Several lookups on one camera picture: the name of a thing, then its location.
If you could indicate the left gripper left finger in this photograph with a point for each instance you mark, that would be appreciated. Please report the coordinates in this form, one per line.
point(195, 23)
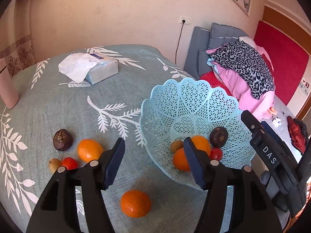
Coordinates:
point(57, 209)

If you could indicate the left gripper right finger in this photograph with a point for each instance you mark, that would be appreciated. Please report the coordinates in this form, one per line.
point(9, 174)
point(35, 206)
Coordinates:
point(251, 208)

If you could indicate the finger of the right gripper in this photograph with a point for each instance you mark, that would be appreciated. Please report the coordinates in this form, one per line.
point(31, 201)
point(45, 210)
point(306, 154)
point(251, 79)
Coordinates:
point(260, 137)

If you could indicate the dark passion fruit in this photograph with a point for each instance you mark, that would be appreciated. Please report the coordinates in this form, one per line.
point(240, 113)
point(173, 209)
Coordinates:
point(62, 140)
point(218, 137)

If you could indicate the tan small round fruit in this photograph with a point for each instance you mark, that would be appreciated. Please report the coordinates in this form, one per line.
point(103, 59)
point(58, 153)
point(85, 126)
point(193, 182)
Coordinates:
point(53, 165)

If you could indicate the red cherry tomato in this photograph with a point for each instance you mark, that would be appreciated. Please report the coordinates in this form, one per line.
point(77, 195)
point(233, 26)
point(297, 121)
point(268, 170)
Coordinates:
point(69, 163)

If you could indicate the smooth oval orange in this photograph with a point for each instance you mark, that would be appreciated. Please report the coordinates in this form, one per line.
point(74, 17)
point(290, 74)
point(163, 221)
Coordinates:
point(201, 143)

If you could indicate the small orange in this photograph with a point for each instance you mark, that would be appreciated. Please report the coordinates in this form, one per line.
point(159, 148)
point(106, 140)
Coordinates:
point(89, 149)

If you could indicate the large orange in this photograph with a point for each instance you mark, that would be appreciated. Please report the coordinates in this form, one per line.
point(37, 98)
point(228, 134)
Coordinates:
point(135, 203)

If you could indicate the mandarin with stem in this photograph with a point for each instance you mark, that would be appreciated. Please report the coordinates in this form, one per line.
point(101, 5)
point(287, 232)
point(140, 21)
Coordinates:
point(179, 160)

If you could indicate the yellow small fruit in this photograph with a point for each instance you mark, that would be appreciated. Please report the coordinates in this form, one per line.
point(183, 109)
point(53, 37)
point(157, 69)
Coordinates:
point(175, 146)

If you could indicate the red blanket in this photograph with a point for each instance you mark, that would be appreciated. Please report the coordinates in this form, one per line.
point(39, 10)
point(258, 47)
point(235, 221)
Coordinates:
point(214, 81)

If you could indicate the leopard print blanket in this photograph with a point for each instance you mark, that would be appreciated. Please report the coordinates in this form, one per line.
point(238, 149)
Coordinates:
point(248, 64)

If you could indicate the red headboard panel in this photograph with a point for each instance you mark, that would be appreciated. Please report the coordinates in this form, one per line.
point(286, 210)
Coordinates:
point(288, 59)

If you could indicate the green leaf tablecloth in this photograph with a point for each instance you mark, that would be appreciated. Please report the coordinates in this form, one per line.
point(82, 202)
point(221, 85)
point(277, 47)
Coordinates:
point(103, 112)

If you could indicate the light blue lattice basket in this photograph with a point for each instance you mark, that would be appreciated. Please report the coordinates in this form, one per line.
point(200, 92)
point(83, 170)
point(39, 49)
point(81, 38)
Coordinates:
point(176, 110)

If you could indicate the grey blue sofa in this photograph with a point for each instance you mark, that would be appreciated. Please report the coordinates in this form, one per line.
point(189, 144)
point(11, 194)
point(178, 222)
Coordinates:
point(202, 40)

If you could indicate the pink thermos bottle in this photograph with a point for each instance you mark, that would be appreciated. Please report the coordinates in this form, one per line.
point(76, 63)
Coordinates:
point(8, 92)

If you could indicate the tissue pack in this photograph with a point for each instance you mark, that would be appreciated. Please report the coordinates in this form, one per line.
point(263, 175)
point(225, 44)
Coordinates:
point(93, 67)

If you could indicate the patterned curtain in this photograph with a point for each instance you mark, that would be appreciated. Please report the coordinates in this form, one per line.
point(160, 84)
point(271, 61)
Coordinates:
point(16, 41)

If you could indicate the wall power socket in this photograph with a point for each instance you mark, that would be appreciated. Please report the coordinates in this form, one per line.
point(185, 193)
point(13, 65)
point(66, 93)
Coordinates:
point(185, 20)

